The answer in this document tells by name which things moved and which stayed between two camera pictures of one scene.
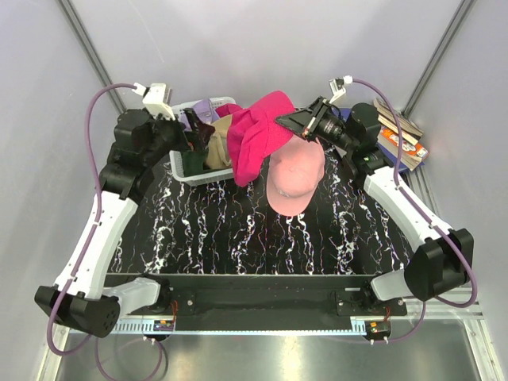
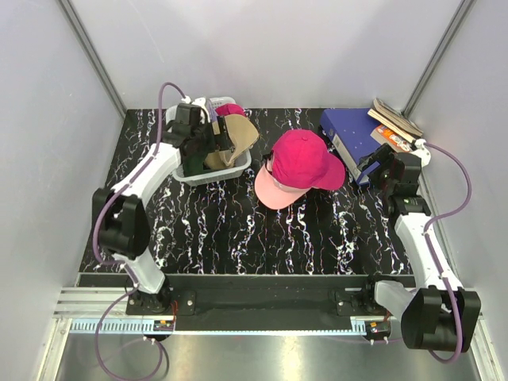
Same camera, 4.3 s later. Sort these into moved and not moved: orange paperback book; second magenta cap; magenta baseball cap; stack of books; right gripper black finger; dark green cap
Moved: right gripper black finger; magenta baseball cap
Not moved: orange paperback book; second magenta cap; stack of books; dark green cap
